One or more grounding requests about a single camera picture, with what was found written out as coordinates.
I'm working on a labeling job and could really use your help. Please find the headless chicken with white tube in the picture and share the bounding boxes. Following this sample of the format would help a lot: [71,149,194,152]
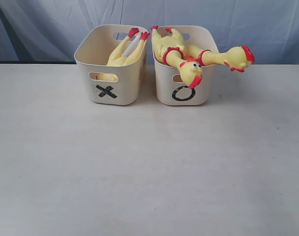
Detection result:
[96,35,140,82]

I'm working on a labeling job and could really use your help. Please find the rubber chicken back with head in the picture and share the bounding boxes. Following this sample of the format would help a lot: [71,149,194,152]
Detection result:
[151,26,202,89]

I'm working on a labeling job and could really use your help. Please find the rubber chicken with head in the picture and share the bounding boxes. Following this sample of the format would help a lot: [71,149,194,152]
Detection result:
[151,26,202,89]
[165,27,255,73]

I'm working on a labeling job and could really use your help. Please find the headless rubber chicken feet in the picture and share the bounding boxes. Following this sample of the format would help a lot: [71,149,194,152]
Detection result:
[107,28,150,66]

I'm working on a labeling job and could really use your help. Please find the cream bin marked O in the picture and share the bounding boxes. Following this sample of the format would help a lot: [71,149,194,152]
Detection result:
[152,25,218,106]

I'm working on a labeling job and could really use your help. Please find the cream bin marked X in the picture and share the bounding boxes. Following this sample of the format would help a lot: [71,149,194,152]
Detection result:
[74,24,147,105]

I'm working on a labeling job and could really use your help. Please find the blue backdrop cloth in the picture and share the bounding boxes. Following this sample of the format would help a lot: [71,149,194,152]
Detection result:
[0,0,299,64]

